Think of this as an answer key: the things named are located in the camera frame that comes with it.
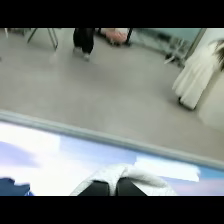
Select white garment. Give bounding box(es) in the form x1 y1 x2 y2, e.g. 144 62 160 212
69 163 179 197

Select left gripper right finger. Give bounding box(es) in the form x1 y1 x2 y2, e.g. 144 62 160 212
116 177 148 197

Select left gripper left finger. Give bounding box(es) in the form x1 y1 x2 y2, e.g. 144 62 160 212
77 180 111 197

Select person's legs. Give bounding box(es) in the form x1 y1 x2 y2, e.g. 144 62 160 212
72 27 96 62

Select blue garment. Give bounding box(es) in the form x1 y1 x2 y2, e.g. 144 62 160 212
0 177 35 197

